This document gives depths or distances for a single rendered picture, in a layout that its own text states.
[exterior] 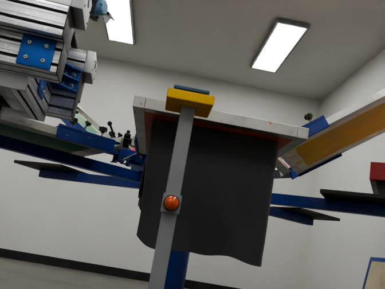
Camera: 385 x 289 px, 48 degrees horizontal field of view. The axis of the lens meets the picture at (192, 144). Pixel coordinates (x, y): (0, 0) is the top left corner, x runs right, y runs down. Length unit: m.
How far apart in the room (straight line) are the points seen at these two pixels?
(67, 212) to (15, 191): 0.76
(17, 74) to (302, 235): 5.49
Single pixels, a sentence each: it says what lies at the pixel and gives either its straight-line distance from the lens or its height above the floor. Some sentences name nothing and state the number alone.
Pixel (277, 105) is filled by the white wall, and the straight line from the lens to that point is 6.65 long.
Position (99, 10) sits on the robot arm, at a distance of 2.15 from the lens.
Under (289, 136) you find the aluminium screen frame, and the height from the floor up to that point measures 0.95.
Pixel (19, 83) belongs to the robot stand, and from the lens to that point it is 1.35.
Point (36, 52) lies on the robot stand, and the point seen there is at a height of 0.99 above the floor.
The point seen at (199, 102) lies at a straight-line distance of 1.18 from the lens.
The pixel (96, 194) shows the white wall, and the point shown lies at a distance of 6.15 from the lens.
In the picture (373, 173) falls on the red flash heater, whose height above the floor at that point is 1.05.
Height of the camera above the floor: 0.55
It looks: 13 degrees up
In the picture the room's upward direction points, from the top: 10 degrees clockwise
